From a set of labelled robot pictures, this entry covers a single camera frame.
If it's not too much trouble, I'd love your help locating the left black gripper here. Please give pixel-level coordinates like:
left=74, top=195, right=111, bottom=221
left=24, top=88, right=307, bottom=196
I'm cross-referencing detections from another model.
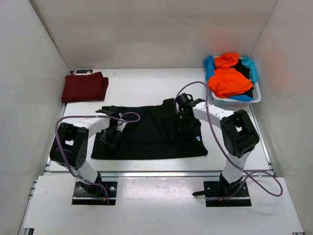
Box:
left=99, top=126, right=124, bottom=150

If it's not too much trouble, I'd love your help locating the black t shirt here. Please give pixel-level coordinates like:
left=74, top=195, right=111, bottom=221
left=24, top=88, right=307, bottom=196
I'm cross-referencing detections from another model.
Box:
left=91, top=98, right=208, bottom=160

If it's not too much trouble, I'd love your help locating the dark red t shirt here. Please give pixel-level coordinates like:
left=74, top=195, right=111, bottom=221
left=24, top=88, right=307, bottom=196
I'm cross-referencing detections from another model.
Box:
left=61, top=72, right=109, bottom=103

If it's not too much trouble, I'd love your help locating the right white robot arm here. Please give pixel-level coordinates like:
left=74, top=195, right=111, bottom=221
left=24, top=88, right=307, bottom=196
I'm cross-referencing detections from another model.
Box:
left=175, top=93, right=260, bottom=196

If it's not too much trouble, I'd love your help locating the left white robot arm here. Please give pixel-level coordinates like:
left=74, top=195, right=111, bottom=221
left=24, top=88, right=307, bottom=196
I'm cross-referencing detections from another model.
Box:
left=49, top=110, right=141, bottom=198

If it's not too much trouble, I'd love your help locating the orange t shirt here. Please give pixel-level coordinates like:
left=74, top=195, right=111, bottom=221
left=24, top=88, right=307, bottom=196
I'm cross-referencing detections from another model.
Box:
left=207, top=52, right=254, bottom=99

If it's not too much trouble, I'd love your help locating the blue t shirt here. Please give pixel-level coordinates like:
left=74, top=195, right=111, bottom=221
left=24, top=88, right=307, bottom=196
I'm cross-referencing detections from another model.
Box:
left=202, top=55, right=260, bottom=102

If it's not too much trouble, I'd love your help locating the black label sticker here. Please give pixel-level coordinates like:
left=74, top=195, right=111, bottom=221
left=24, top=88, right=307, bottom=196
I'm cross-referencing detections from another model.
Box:
left=75, top=69, right=93, bottom=74

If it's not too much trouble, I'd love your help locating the white plastic laundry basket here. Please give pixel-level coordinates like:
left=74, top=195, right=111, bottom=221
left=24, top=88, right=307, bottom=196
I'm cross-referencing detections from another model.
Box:
left=207, top=56, right=262, bottom=108

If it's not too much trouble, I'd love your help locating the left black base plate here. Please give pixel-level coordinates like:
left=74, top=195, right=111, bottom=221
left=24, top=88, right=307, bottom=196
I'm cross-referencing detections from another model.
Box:
left=72, top=180, right=118, bottom=206

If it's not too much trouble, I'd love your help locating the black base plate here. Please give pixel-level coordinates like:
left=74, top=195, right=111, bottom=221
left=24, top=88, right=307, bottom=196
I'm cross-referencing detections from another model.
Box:
left=192, top=177, right=252, bottom=207
left=72, top=180, right=118, bottom=206

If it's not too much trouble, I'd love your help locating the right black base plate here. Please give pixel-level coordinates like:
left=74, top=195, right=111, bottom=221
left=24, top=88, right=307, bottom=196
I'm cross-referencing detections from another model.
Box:
left=192, top=177, right=252, bottom=207

